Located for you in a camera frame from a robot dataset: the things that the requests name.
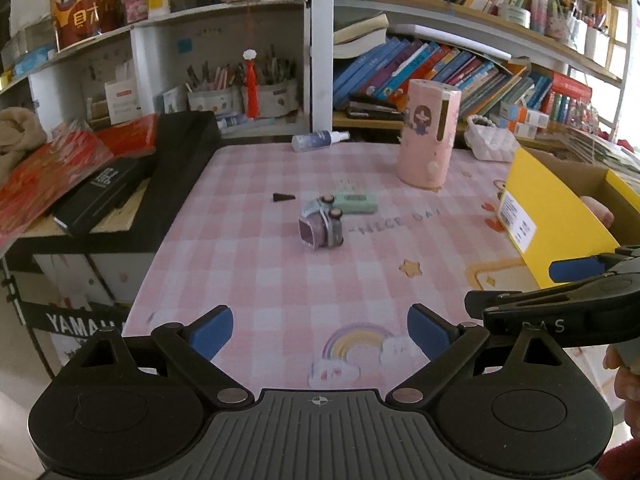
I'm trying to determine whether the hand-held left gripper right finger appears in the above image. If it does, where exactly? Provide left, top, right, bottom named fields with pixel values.
left=386, top=304, right=566, bottom=406

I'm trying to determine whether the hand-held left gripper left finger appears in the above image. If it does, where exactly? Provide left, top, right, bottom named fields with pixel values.
left=77, top=305, right=251, bottom=408

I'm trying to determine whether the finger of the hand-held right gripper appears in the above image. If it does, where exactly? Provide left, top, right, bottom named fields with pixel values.
left=549, top=246, right=640, bottom=283
left=465, top=271, right=640, bottom=318

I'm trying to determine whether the pink plush toy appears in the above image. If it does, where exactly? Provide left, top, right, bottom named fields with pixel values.
left=580, top=195, right=615, bottom=228

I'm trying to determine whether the yellow cardboard box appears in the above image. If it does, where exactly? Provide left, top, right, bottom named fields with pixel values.
left=497, top=146, right=640, bottom=288

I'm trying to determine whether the purple toy truck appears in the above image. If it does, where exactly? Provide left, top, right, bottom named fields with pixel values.
left=298, top=195, right=346, bottom=252

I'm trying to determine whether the green eraser block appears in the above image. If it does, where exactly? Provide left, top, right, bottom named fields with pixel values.
left=330, top=191, right=379, bottom=216

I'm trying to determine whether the person's right forearm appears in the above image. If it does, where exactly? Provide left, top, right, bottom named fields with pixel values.
left=590, top=435, right=640, bottom=480

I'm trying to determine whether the person's right hand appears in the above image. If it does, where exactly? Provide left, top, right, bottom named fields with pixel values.
left=605, top=346, right=640, bottom=438

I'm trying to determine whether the pink printed tablecloth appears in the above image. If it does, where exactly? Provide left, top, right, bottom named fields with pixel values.
left=125, top=140, right=640, bottom=391

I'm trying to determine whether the stack of newspapers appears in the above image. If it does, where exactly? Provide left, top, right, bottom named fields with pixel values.
left=565, top=125, right=640, bottom=181

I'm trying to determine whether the black and white cardboard box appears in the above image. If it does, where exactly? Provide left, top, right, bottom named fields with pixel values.
left=20, top=252, right=133, bottom=381

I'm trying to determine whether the large red printed box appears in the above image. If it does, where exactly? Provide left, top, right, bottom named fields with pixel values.
left=545, top=72, right=593, bottom=123

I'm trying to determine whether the black slim box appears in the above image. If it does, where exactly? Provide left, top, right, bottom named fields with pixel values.
left=52, top=157, right=141, bottom=236

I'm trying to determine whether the pink cylinder container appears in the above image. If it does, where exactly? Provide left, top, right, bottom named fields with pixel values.
left=397, top=79, right=462, bottom=191

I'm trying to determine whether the small red paper bag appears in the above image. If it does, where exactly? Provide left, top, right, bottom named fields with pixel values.
left=95, top=114, right=161, bottom=158

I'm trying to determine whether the large red printed paper bag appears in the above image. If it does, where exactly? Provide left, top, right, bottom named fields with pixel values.
left=0, top=130, right=116, bottom=241

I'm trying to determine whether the white pen holder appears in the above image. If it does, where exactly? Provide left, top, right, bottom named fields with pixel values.
left=257, top=80, right=301, bottom=121
left=186, top=85, right=241, bottom=116

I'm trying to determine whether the stack of dark books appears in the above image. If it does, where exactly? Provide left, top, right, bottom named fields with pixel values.
left=347, top=95, right=406, bottom=121

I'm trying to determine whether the row of colourful books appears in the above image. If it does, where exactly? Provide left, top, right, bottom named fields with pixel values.
left=332, top=35, right=556, bottom=116

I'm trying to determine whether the white red-label box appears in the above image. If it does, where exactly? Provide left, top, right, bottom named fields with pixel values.
left=104, top=77, right=136, bottom=123

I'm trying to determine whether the red tassel ornament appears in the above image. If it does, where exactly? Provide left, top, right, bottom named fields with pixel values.
left=241, top=49, right=261, bottom=121

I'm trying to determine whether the white green-label jar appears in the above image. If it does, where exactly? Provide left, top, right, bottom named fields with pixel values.
left=497, top=2, right=532, bottom=28

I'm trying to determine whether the beige fuzzy cloth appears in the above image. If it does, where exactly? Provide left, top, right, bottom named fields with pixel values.
left=0, top=107, right=48, bottom=181

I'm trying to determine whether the white shelf unit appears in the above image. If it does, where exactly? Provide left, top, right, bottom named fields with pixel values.
left=0, top=0, right=631, bottom=136

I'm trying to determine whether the thick white book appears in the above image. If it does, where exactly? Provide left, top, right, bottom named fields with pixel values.
left=332, top=12, right=390, bottom=58

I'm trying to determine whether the fortune god paper lantern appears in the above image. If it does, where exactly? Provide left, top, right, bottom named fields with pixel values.
left=49, top=0, right=121, bottom=51

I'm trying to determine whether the white pearl-handled purse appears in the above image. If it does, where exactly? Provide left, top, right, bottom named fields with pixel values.
left=464, top=114, right=521, bottom=162

